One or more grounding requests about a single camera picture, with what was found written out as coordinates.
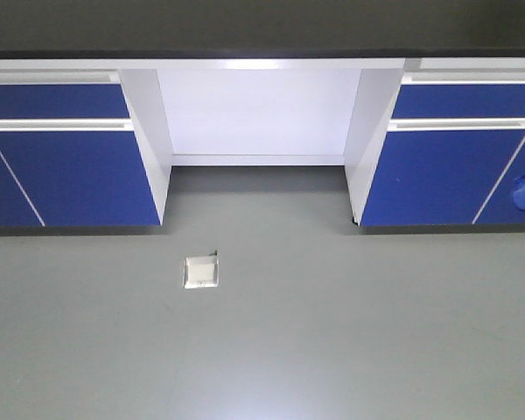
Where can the steel floor outlet box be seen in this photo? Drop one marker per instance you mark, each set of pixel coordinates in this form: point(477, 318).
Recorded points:
point(201, 271)

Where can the right blue white cabinet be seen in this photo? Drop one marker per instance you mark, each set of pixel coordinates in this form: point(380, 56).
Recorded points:
point(437, 142)

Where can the blue white cabinet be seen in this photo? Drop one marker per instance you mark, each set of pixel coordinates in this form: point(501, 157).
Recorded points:
point(83, 144)
point(437, 142)

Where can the left blue white cabinet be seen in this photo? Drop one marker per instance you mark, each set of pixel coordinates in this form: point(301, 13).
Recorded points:
point(83, 144)

